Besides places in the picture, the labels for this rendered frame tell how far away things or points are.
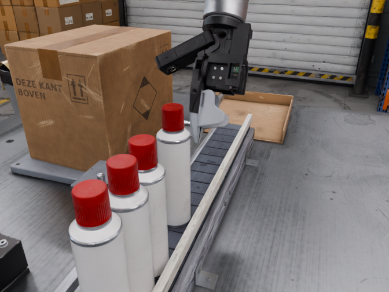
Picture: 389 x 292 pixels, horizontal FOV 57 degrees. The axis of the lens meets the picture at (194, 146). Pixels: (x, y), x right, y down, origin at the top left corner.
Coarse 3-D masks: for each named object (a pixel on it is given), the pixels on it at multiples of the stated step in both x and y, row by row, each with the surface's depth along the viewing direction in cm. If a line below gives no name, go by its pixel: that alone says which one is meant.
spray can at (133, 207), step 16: (112, 160) 38; (128, 160) 38; (112, 176) 37; (128, 176) 37; (112, 192) 38; (128, 192) 38; (144, 192) 40; (112, 208) 38; (128, 208) 38; (144, 208) 39; (128, 224) 38; (144, 224) 40; (128, 240) 39; (144, 240) 41; (128, 256) 40; (144, 256) 42; (128, 272) 42; (144, 272) 42; (144, 288) 44
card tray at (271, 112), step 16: (240, 96) 127; (256, 96) 125; (272, 96) 123; (288, 96) 121; (240, 112) 117; (256, 112) 117; (272, 112) 117; (288, 112) 107; (256, 128) 106; (272, 128) 106
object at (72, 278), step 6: (222, 96) 93; (192, 138) 73; (72, 270) 40; (72, 276) 39; (66, 282) 39; (72, 282) 39; (78, 282) 40; (60, 288) 38; (66, 288) 38; (72, 288) 39
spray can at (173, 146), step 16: (176, 112) 51; (176, 128) 52; (160, 144) 53; (176, 144) 52; (160, 160) 54; (176, 160) 53; (176, 176) 54; (176, 192) 56; (176, 208) 57; (176, 224) 59
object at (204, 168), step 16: (224, 128) 95; (208, 144) 86; (224, 144) 86; (240, 144) 86; (208, 160) 79; (192, 176) 73; (208, 176) 73; (192, 192) 68; (192, 208) 64; (176, 240) 56
